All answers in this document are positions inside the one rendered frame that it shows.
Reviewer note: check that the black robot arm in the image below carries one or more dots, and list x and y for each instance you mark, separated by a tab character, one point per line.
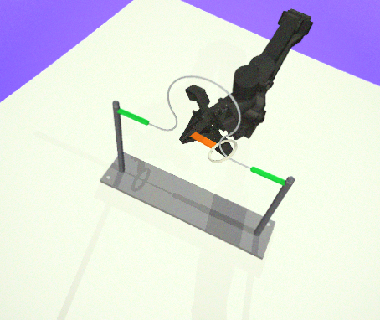
251	82

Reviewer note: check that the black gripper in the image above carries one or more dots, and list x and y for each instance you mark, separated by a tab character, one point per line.
203	121

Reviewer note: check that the orange handle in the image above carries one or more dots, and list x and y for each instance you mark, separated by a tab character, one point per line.
213	145

